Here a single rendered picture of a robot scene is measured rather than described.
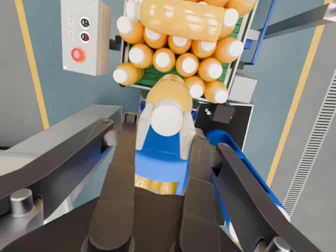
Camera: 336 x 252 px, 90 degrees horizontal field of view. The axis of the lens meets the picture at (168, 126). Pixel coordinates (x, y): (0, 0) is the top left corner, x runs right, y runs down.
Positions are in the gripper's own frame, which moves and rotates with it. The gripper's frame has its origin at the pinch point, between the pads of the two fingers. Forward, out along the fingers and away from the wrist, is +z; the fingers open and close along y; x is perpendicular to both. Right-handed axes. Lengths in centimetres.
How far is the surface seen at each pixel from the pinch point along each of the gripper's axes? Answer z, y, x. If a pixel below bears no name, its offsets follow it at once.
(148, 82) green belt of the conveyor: 55, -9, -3
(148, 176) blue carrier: 21.8, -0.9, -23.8
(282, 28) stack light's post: 52, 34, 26
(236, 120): 130, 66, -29
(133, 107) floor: 145, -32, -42
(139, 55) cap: 32.6, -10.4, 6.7
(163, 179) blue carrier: 21.8, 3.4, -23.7
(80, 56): 33.4, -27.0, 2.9
